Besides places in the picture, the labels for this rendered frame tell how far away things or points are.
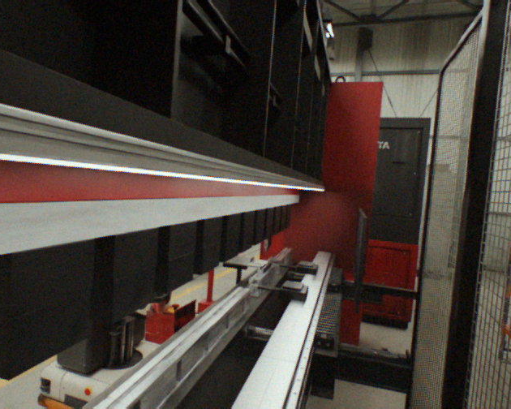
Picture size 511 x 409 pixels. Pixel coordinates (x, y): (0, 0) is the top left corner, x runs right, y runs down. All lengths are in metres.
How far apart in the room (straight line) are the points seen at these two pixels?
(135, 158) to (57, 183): 0.24
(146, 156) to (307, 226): 2.56
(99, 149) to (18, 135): 0.07
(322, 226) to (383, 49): 7.13
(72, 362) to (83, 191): 1.94
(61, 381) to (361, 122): 2.62
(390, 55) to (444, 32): 1.18
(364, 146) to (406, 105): 6.35
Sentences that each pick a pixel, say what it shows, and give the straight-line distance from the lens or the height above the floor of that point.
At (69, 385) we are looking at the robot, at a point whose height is 0.24.
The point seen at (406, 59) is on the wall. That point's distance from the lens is 9.46.
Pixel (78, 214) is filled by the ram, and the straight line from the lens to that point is 0.60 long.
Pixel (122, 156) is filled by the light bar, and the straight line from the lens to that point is 0.33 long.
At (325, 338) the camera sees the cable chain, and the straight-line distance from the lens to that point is 1.09.
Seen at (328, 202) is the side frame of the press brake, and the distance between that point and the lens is 2.85.
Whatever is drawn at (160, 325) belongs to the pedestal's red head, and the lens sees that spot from 1.83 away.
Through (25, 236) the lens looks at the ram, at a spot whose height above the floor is 1.36.
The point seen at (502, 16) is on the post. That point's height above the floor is 1.90.
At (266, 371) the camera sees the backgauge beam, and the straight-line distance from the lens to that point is 0.98.
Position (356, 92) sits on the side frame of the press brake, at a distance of 2.94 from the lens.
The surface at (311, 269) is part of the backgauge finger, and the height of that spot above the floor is 1.02.
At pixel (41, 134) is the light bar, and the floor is 1.47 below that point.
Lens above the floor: 1.45
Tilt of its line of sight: 3 degrees down
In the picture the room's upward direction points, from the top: 4 degrees clockwise
